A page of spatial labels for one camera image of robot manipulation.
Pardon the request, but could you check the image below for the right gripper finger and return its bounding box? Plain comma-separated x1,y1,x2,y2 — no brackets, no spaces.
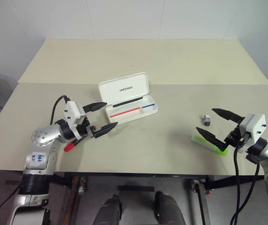
212,108,245,124
195,127,230,153

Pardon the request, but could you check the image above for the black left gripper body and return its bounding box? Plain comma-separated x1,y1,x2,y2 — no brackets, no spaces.
76,116,97,141

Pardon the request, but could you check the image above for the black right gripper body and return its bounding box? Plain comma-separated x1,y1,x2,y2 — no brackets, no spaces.
224,123,252,148

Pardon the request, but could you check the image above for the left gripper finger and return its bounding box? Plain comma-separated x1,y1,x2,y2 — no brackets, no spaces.
92,122,119,139
82,102,108,113

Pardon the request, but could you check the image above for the white open pencil case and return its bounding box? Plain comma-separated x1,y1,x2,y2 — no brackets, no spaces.
98,72,159,125

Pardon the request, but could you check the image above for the green highlighter marker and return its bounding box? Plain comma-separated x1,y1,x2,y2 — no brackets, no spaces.
190,134,229,157

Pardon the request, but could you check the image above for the small grey eraser block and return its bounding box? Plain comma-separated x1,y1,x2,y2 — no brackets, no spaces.
200,114,212,126

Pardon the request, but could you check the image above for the red capped marker pen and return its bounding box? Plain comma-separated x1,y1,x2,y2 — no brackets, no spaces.
63,139,82,152

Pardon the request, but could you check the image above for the white sticker blue writing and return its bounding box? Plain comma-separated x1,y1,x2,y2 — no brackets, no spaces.
26,151,49,170

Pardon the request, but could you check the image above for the black flat strip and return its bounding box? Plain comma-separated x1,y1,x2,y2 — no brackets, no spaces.
117,185,155,193

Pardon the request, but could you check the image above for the dark rounded shape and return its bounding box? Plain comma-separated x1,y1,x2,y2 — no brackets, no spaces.
93,194,123,225
154,191,186,225

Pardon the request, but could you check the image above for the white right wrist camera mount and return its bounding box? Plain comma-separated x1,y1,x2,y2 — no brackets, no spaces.
238,113,266,153

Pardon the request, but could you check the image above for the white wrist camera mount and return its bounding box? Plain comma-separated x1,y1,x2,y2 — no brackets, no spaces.
64,100,88,139
238,113,266,153

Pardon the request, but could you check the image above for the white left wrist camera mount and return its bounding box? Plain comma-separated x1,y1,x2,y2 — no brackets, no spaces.
64,100,88,139

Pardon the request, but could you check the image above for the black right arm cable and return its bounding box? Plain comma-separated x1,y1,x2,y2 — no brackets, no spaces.
231,140,261,225

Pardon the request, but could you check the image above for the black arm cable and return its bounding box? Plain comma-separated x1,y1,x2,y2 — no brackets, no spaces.
50,95,69,126
231,140,261,225

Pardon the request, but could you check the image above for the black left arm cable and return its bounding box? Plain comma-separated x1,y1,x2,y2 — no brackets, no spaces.
50,95,69,126

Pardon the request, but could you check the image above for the black metal table frame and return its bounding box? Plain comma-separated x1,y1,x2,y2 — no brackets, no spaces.
50,172,268,225

